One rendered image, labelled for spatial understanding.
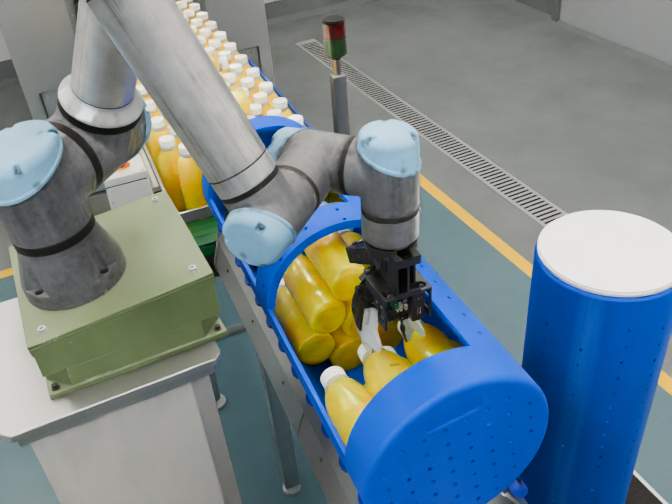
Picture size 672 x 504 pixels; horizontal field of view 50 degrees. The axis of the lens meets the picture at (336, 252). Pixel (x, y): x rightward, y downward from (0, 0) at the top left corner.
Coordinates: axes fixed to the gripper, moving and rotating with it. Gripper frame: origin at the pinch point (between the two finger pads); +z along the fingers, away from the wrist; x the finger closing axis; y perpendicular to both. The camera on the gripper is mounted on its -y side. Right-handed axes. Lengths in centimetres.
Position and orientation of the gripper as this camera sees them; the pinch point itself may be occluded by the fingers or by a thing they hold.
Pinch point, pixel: (386, 337)
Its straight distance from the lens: 108.4
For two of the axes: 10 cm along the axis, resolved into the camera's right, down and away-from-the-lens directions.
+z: 0.6, 8.1, 5.9
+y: 3.8, 5.3, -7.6
